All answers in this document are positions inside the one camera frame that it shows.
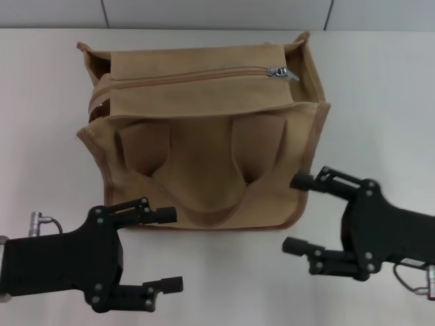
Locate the silver metal zipper pull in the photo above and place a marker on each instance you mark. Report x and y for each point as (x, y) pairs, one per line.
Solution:
(280, 72)

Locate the khaki canvas food bag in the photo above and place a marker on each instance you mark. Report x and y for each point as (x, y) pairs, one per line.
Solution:
(204, 169)

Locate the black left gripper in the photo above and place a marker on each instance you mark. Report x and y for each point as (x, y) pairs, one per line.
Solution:
(61, 265)

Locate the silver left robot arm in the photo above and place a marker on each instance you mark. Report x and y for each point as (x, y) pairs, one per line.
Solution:
(3, 271)

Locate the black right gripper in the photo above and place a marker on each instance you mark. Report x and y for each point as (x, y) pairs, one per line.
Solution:
(384, 234)

